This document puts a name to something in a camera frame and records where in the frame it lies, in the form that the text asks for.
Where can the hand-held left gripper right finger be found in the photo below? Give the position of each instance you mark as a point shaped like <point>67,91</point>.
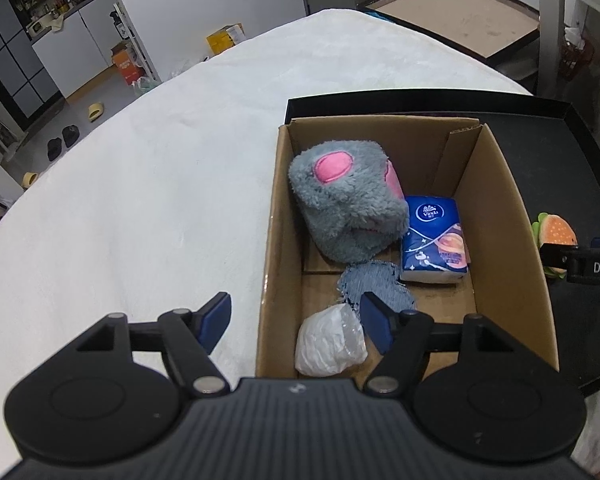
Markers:
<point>377,322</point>

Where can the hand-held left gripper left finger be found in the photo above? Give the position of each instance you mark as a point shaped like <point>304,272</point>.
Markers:
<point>215,322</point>

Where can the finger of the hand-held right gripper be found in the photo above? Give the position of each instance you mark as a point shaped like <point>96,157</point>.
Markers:
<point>557,257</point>

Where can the burger plush toy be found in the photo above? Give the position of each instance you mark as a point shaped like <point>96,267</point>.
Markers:
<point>557,230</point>

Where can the blue-grey knitted cloth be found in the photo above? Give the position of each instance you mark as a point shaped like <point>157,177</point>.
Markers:
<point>375,280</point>

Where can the brown cardboard box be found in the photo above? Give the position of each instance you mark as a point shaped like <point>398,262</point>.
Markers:
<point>510,270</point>

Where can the white plastic-wrapped packet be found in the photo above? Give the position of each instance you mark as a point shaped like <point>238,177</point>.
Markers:
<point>327,342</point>

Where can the blue tissue pack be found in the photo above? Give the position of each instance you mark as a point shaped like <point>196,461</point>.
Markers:
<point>432,240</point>

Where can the grey plush toy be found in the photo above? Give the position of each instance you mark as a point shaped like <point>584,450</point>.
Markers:
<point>345,210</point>

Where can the black shallow tray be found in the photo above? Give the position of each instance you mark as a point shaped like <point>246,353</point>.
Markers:
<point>545,125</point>

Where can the red basket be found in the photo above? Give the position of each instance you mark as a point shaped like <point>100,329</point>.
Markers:
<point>577,55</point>

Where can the grey curved desk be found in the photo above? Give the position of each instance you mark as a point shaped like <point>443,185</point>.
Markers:
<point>550,25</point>

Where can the yellow slipper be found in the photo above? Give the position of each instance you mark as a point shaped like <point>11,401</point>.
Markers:
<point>31,179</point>
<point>95,111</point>

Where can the black slipper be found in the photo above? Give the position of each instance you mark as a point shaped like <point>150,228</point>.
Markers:
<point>70,136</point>
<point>54,149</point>

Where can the green plastic bag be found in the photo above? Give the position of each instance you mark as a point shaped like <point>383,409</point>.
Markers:
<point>141,83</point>

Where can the clear plastic bag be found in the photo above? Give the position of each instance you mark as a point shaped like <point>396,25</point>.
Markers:
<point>185,69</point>

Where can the black-framed brown board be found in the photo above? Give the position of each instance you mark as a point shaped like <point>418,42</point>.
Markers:
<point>455,15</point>

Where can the orange carton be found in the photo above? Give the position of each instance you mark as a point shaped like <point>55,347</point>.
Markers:
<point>127,67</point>

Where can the yellow carton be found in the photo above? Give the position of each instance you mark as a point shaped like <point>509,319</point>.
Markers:
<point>225,40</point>

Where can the white cabinet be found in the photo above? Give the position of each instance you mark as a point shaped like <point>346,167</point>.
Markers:
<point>80,50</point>

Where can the spray bottle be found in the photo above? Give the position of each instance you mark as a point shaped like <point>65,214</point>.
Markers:
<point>121,22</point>

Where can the dark glass panel door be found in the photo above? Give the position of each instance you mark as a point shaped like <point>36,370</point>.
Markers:
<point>15,60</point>

